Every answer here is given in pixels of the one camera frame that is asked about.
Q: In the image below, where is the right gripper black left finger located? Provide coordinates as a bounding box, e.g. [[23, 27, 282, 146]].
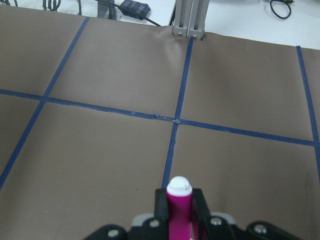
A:
[[154, 188, 169, 240]]

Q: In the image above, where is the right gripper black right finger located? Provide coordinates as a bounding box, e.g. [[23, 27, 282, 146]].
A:
[[191, 188, 211, 240]]

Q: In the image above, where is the pink marker pen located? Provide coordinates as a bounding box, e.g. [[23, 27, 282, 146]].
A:
[[166, 176, 193, 240]]

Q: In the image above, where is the black power adapter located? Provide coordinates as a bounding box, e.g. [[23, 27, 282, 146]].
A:
[[119, 0, 151, 20]]

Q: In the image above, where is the aluminium frame post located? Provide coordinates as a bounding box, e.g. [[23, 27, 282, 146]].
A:
[[171, 0, 210, 41]]

